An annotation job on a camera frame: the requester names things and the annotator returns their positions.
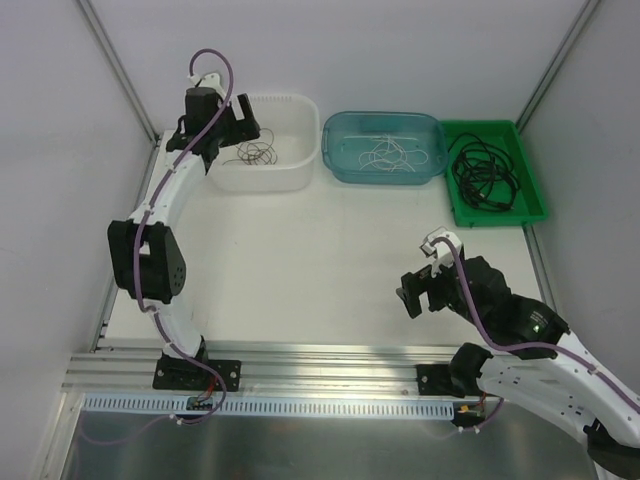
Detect white slotted cable duct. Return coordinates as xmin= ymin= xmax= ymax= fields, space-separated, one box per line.
xmin=83 ymin=394 xmax=454 ymax=421

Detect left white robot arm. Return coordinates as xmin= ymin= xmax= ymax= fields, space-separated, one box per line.
xmin=107 ymin=86 xmax=260 ymax=392

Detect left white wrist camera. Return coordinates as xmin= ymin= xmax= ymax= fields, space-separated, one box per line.
xmin=188 ymin=72 xmax=223 ymax=92

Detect aluminium mounting rail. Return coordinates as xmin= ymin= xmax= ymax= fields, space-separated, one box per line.
xmin=62 ymin=339 xmax=457 ymax=400

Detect aluminium frame post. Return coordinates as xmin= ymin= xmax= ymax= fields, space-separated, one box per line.
xmin=516 ymin=0 xmax=602 ymax=133
xmin=73 ymin=0 xmax=159 ymax=144

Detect right aluminium frame post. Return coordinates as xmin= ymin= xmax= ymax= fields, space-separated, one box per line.
xmin=516 ymin=0 xmax=602 ymax=133

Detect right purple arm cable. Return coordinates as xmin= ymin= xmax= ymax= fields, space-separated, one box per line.
xmin=432 ymin=236 xmax=640 ymax=409

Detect white plastic tub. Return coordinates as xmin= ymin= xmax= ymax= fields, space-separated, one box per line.
xmin=208 ymin=94 xmax=321 ymax=193

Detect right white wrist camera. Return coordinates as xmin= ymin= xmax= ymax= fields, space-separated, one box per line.
xmin=420 ymin=226 xmax=463 ymax=278

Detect short black cable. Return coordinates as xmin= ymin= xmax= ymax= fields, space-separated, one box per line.
xmin=446 ymin=130 xmax=501 ymax=161

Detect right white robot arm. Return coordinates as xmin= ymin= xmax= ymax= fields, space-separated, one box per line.
xmin=396 ymin=254 xmax=639 ymax=479

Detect teal transparent plastic container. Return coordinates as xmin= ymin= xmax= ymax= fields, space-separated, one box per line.
xmin=321 ymin=111 xmax=449 ymax=186

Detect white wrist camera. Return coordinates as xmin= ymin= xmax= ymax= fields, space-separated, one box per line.
xmin=188 ymin=72 xmax=223 ymax=92
xmin=420 ymin=226 xmax=463 ymax=278

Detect green plastic tray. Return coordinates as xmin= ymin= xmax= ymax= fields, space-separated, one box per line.
xmin=442 ymin=120 xmax=548 ymax=228

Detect black USB cable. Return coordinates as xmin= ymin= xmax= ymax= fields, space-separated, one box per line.
xmin=457 ymin=164 xmax=516 ymax=214
xmin=451 ymin=155 xmax=522 ymax=214

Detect left aluminium frame post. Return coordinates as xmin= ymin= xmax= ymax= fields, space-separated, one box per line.
xmin=73 ymin=0 xmax=159 ymax=144

